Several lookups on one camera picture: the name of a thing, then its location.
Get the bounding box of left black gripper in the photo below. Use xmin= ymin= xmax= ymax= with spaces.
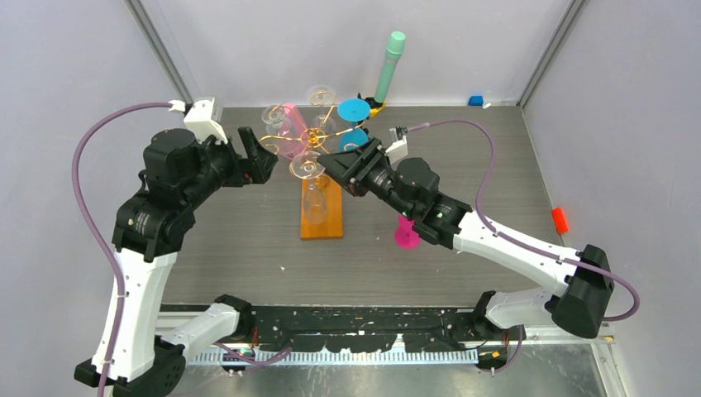
xmin=183 ymin=126 xmax=276 ymax=209

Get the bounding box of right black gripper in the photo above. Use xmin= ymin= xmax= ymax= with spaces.
xmin=316 ymin=138 xmax=416 ymax=220

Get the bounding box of magenta plastic wine glass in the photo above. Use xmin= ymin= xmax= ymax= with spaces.
xmin=394 ymin=214 xmax=422 ymax=250

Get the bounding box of clear flute glass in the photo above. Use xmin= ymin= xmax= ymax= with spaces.
xmin=289 ymin=151 xmax=327 ymax=224

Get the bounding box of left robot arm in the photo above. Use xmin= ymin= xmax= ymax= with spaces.
xmin=74 ymin=127 xmax=278 ymax=396

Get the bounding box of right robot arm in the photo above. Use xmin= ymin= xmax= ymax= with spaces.
xmin=317 ymin=138 xmax=614 ymax=340

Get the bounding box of light pink plastic glass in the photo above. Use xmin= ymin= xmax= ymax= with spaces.
xmin=278 ymin=103 xmax=307 ymax=160

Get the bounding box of orange wooden rack base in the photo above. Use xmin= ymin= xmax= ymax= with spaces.
xmin=299 ymin=175 xmax=344 ymax=241

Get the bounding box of blue plastic wine glass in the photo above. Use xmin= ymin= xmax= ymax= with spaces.
xmin=337 ymin=98 xmax=371 ymax=151

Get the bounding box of clear glass back left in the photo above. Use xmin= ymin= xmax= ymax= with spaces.
xmin=261 ymin=105 xmax=293 ymax=137

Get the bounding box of black yellow tripod stand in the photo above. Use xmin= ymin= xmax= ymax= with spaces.
xmin=356 ymin=93 xmax=386 ymax=119

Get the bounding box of clear glass back centre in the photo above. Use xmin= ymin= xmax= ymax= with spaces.
xmin=306 ymin=84 xmax=336 ymax=135

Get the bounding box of mint green cylinder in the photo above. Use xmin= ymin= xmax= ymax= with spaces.
xmin=374 ymin=31 xmax=406 ymax=103

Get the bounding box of small blue block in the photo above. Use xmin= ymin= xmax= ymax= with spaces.
xmin=468 ymin=95 xmax=484 ymax=107

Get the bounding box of small red block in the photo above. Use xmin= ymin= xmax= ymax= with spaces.
xmin=551 ymin=208 xmax=569 ymax=235

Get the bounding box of gold wire glass rack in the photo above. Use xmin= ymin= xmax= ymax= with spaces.
xmin=260 ymin=104 xmax=367 ymax=158

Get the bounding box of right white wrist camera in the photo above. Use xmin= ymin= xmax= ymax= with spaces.
xmin=385 ymin=127 xmax=408 ymax=165

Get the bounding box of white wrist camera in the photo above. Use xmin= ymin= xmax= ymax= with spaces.
xmin=385 ymin=127 xmax=408 ymax=165
xmin=169 ymin=97 xmax=229 ymax=144

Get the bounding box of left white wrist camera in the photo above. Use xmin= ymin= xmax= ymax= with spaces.
xmin=169 ymin=97 xmax=229 ymax=144

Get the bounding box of black base frame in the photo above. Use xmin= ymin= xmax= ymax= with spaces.
xmin=199 ymin=304 xmax=527 ymax=355

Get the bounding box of slotted metal rail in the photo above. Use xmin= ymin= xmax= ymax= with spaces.
xmin=189 ymin=347 xmax=479 ymax=366

